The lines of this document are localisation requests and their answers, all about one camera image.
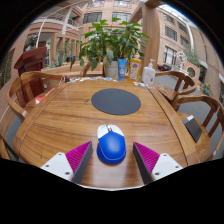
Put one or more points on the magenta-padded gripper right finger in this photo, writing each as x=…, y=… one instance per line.
x=146, y=157

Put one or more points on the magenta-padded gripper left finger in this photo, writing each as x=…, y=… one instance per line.
x=77, y=156

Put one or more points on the blue and white computer mouse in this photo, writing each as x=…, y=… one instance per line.
x=111, y=146

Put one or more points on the round dark grey mouse pad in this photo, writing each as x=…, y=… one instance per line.
x=116, y=101

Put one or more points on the black box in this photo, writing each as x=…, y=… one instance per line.
x=193, y=128

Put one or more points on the wooden armchair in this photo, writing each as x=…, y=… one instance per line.
x=203, y=140
x=87, y=68
x=171, y=91
x=15, y=96

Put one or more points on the red booklet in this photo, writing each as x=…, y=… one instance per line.
x=43, y=96

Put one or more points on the clear plastic wrapper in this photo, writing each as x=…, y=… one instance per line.
x=140, y=84

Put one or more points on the key bunch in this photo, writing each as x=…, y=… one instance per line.
x=65, y=79

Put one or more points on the white pump bottle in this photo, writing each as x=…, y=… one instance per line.
x=148, y=75

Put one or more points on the blue and white sticker card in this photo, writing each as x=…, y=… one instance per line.
x=107, y=79

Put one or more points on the long wooden planter box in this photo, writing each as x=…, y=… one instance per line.
x=63, y=70

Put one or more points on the yellow liquid soap bottle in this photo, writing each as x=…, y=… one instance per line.
x=135, y=69

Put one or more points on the yellow flowering plant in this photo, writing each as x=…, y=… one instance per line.
x=206, y=89

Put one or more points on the blue squeeze tube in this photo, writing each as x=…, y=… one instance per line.
x=122, y=69

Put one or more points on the dark parked car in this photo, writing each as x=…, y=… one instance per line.
x=164, y=67

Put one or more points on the white statue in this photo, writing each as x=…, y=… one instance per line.
x=182, y=60

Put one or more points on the dark red wooden lectern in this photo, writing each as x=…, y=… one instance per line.
x=31, y=63

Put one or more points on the green plant in white pot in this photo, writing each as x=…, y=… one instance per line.
x=111, y=43

